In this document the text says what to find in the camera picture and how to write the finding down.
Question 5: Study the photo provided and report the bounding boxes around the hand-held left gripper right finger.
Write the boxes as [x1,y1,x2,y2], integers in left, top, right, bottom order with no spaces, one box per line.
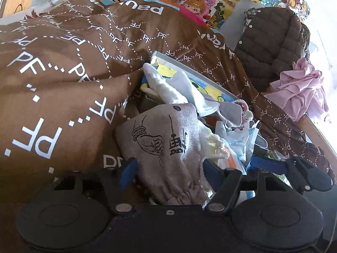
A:
[204,159,269,213]

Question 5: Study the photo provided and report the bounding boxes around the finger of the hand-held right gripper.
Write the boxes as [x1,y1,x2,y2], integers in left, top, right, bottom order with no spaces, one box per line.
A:
[249,156,333,193]

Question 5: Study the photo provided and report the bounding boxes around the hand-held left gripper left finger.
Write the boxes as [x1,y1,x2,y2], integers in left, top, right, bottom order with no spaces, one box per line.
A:
[53,158,138,214]

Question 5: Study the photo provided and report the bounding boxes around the beige embroidered drawstring pouch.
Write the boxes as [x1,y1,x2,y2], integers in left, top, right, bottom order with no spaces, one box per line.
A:
[114,103,211,206]

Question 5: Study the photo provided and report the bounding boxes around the white cloth with blue print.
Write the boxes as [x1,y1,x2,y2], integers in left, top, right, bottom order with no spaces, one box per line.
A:
[226,128,257,164]

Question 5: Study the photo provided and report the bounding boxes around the cartoon figure sticker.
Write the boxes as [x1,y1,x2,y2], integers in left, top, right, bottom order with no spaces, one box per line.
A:
[232,99,254,132]

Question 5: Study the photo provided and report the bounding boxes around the pink cloth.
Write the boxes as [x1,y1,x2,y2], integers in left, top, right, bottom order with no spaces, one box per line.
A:
[263,57,329,122]

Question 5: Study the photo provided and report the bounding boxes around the cartoon picture book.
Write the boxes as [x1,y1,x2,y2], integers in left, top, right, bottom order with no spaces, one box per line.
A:
[141,51,237,103]

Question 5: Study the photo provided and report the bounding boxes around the brown quilted jacket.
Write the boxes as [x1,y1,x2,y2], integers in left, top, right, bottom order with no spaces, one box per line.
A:
[234,7,311,93]

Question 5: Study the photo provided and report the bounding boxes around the brown printed blanket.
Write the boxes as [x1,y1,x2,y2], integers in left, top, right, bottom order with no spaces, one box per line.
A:
[0,0,335,217]

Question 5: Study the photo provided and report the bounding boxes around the white knotted rope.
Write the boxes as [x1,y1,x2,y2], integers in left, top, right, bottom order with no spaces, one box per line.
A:
[205,133,229,161]

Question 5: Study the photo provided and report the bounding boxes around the group of cartoon wall posters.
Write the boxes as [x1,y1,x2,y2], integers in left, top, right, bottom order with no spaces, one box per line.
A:
[156,0,311,29]

